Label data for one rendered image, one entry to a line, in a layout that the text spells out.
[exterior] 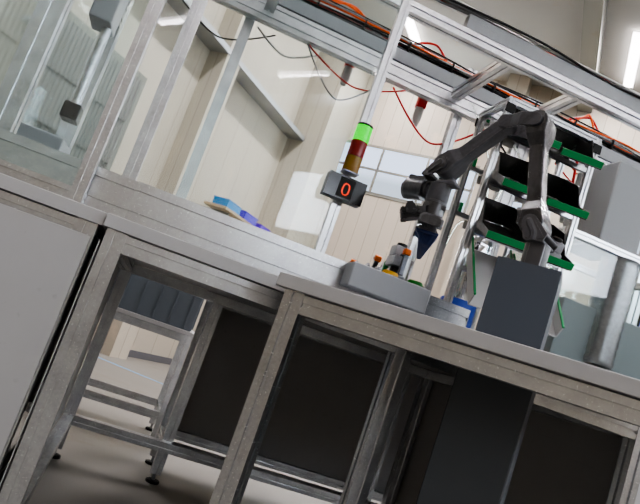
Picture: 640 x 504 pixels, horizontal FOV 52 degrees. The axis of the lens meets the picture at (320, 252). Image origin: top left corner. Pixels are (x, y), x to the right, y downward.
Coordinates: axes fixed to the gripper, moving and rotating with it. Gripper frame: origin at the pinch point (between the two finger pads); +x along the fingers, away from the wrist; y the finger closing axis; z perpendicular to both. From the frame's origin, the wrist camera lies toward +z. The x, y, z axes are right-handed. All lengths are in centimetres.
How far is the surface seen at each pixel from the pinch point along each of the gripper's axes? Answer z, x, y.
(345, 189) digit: 25.8, -13.3, -19.1
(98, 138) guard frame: 76, 5, 32
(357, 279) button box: 12.4, 14.8, 12.4
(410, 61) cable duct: 28, -105, -117
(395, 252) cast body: 6.2, 1.0, -14.5
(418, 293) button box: -2.4, 12.9, 7.0
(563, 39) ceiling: -104, -432, -619
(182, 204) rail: 56, 12, 21
